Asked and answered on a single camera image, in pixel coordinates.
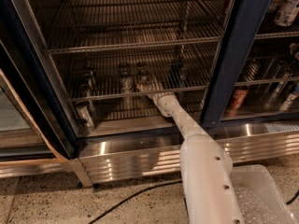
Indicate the white can upper right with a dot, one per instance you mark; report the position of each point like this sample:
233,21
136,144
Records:
287,13

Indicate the right compartment wire shelf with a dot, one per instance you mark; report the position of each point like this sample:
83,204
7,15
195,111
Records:
268,62

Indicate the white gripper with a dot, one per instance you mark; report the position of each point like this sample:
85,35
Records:
154,93

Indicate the dark can at left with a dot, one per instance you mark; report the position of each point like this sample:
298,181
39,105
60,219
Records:
88,82

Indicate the silver 7up can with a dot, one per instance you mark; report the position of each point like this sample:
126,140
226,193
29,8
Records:
144,76

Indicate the can left of centre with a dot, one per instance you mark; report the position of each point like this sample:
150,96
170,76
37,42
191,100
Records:
126,78

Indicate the stainless steel fridge base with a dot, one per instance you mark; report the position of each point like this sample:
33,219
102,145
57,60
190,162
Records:
133,155

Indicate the lower wire fridge shelf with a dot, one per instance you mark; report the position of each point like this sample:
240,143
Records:
189,72

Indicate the upper wire fridge shelf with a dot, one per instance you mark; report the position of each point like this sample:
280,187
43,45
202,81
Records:
98,25

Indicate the red soda can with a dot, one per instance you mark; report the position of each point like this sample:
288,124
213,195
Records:
236,100

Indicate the blue white can right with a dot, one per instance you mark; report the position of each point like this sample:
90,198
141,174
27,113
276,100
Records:
292,95

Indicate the bubble wrap sheet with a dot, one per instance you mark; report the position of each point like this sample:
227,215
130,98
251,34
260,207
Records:
253,208

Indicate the wire fridge shelf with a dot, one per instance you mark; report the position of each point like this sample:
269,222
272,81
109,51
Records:
189,72
98,25

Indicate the clear plastic bin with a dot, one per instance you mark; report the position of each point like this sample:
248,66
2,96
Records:
258,179

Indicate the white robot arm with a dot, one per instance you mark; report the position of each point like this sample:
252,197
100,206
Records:
204,165

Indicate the silver can bottom left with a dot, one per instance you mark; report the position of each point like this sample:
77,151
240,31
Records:
84,114

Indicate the open glass fridge door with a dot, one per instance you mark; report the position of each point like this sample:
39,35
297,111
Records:
37,129

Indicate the dark blue fridge door frame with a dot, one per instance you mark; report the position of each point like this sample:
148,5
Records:
242,27

